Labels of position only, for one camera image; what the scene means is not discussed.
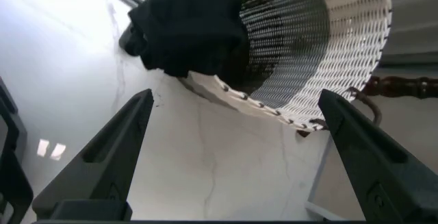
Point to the white laundry basket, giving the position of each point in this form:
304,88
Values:
342,46

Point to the black garment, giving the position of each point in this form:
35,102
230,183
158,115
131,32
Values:
191,28

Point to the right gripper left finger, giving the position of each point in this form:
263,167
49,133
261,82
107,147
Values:
102,169

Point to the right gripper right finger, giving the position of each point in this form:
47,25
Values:
376,169

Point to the dark brown wooden coat stand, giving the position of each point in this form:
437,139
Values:
400,87

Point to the beige curtain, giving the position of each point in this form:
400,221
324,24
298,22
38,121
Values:
410,11

